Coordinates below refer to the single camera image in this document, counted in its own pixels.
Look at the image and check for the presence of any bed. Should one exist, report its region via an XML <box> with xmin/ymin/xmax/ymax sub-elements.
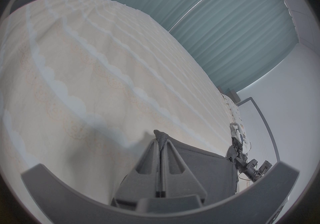
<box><xmin>0</xmin><ymin>0</ymin><xmax>280</xmax><ymax>204</ymax></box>

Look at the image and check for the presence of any black T-shirt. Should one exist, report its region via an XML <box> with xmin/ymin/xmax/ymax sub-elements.
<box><xmin>121</xmin><ymin>130</ymin><xmax>239</xmax><ymax>194</ymax></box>

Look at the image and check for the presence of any white printed pillow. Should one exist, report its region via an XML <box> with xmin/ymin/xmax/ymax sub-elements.
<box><xmin>222</xmin><ymin>94</ymin><xmax>247</xmax><ymax>133</ymax></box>

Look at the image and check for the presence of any grey bedside table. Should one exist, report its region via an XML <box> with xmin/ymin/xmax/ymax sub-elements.
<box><xmin>217</xmin><ymin>85</ymin><xmax>240</xmax><ymax>102</ymax></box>

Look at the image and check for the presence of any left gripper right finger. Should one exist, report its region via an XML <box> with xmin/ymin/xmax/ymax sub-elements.
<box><xmin>162</xmin><ymin>140</ymin><xmax>208</xmax><ymax>203</ymax></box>

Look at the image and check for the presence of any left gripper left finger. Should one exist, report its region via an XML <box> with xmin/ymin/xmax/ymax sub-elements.
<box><xmin>111</xmin><ymin>140</ymin><xmax>160</xmax><ymax>206</ymax></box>

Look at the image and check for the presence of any black shiny garment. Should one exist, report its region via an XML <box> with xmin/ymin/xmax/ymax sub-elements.
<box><xmin>226</xmin><ymin>137</ymin><xmax>247</xmax><ymax>163</ymax></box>

